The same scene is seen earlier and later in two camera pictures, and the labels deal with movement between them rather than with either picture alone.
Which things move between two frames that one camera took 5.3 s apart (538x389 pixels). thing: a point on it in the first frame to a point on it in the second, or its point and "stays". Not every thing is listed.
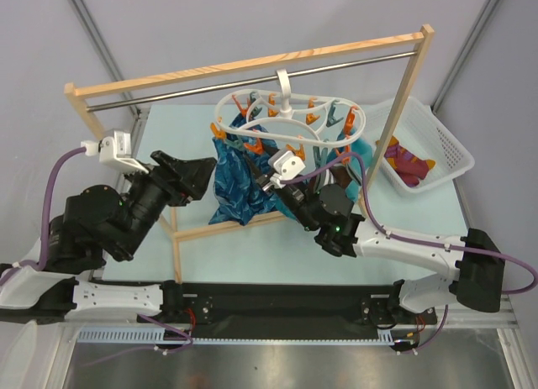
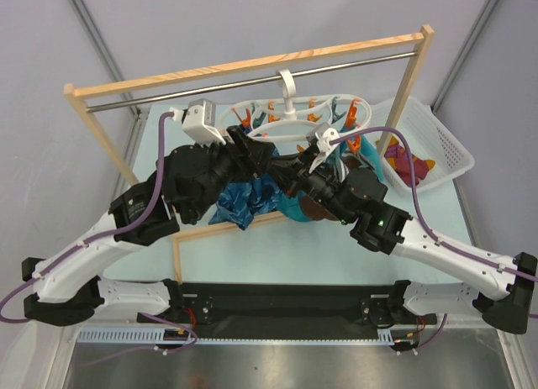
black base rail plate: x=286 y=307 stays
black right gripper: x=272 y=186 to x=300 y=170
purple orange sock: x=409 y=167 stays
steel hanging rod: x=245 y=81 stays
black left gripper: x=184 y=181 to x=250 y=158
